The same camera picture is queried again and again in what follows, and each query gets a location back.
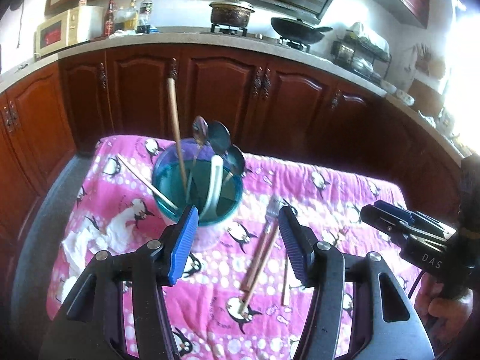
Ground floral utensil holder cup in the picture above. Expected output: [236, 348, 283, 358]
[150, 137, 246, 252]

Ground yellow cap oil bottle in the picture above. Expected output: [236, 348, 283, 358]
[136, 0, 153, 33]

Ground grey stone countertop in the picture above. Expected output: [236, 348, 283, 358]
[1, 33, 465, 164]

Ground cream microwave oven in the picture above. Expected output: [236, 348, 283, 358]
[35, 5, 104, 57]

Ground person's right hand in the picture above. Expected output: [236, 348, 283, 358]
[414, 273, 473, 348]

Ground white tissue paper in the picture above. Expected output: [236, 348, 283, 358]
[62, 207, 134, 272]

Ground dark soy sauce bottle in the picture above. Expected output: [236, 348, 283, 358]
[103, 0, 115, 37]

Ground gas stove burner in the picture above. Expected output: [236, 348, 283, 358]
[208, 24, 311, 53]

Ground brown wooden chopstick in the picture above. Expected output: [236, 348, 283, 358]
[167, 77, 187, 194]

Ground lower wooden kitchen cabinets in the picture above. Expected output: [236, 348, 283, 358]
[0, 44, 466, 211]

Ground white ceramic soup spoon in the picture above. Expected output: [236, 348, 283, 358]
[199, 154, 224, 220]

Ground metal spoon patterned handle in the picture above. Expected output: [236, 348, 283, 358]
[186, 115, 208, 202]

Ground short bamboo chopstick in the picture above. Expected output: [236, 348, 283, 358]
[281, 256, 291, 306]

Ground wooden handled fork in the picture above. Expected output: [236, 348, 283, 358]
[241, 195, 282, 292]

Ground brown lidded stew pot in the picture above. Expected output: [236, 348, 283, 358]
[209, 0, 255, 29]

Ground black dish drying rack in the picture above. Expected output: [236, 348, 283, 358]
[330, 22, 392, 84]

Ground dark metal spoon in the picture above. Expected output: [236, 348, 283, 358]
[208, 120, 231, 156]
[223, 145, 246, 184]

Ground black wok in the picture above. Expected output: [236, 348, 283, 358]
[271, 17, 333, 45]

